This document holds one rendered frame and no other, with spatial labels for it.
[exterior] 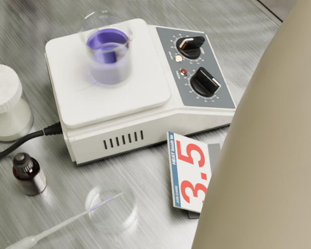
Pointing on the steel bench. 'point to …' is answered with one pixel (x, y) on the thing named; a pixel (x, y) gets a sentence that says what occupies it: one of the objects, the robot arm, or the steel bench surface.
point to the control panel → (183, 85)
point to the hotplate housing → (140, 121)
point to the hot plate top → (75, 76)
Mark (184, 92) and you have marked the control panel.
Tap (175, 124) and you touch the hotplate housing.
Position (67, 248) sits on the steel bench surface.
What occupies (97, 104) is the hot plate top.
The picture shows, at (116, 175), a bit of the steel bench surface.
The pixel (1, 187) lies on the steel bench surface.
